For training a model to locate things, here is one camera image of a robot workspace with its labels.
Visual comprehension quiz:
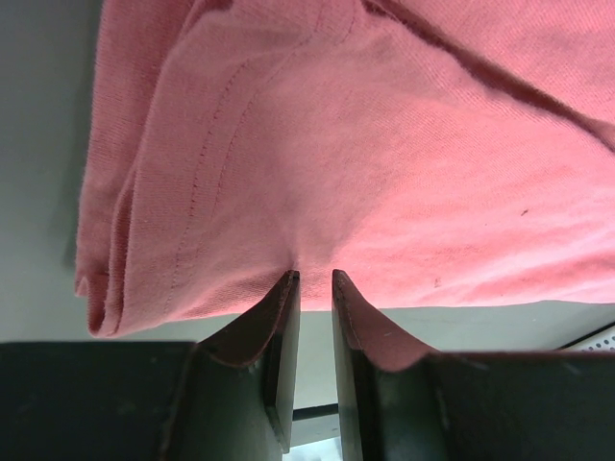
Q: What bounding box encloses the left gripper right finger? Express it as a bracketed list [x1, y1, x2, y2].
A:
[332, 270, 614, 460]

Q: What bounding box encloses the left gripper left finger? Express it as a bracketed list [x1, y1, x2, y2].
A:
[1, 271, 300, 460]

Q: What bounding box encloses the red t shirt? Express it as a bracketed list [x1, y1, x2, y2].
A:
[75, 1, 614, 337]

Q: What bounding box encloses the white plastic laundry basket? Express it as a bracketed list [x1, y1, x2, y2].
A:
[564, 325, 615, 352]

